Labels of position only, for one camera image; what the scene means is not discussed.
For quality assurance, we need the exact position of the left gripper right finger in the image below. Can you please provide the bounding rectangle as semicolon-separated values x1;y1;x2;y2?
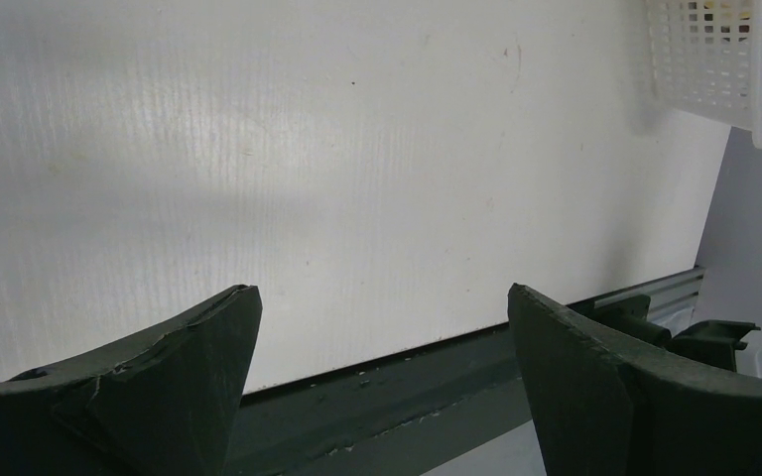
507;284;762;475

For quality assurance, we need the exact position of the white plastic basket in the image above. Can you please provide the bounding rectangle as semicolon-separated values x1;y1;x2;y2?
646;0;762;149

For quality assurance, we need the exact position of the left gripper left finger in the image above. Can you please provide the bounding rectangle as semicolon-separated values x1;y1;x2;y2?
0;285;262;475

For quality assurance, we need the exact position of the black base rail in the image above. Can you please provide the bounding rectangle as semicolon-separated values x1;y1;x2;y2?
224;324;530;475

